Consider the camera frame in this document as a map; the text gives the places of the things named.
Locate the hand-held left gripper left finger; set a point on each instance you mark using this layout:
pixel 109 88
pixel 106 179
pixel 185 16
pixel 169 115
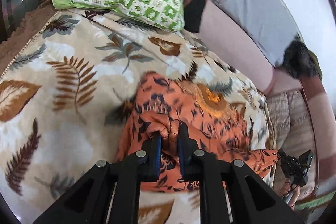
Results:
pixel 157 155

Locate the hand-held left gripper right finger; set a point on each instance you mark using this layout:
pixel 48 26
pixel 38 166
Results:
pixel 181 155

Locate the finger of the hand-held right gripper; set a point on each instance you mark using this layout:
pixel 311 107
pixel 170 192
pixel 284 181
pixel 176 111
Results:
pixel 282 154

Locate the orange floral shirt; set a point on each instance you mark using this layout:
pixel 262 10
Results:
pixel 210 129

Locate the person's right hand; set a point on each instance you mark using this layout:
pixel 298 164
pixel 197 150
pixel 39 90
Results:
pixel 290 195

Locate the striped sofa cushion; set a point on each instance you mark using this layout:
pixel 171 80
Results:
pixel 288 121

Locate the green striped cloth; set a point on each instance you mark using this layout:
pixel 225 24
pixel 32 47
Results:
pixel 312 205

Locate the olive cloth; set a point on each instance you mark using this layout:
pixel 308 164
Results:
pixel 317 66

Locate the dark furry cushion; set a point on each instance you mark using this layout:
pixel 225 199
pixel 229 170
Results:
pixel 300 60

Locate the leaf print blanket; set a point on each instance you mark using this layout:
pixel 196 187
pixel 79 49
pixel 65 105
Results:
pixel 73 87

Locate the pink sofa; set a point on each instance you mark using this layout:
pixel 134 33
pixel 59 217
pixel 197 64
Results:
pixel 236 43

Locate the grey pillow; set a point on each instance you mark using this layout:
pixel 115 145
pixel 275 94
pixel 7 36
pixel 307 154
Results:
pixel 260 11

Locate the brown ruffled cloth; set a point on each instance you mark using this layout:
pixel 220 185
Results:
pixel 23 29

